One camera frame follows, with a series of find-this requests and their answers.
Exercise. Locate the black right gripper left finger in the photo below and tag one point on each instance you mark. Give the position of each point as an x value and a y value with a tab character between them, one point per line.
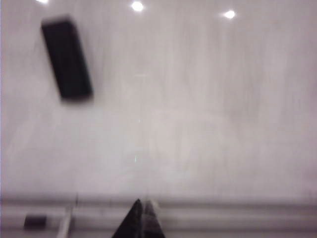
131	223

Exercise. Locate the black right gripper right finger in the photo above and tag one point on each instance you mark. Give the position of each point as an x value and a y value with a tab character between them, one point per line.
151	223

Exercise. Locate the black magnetic whiteboard eraser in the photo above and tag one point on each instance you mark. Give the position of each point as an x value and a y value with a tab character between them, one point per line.
66	58

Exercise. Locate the silver whiteboard tray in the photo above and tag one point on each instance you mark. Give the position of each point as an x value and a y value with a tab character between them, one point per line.
223	218

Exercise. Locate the white whiteboard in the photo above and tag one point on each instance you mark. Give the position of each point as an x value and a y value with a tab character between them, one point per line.
173	99

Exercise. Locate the small black block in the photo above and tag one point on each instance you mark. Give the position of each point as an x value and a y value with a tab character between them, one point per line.
35	222

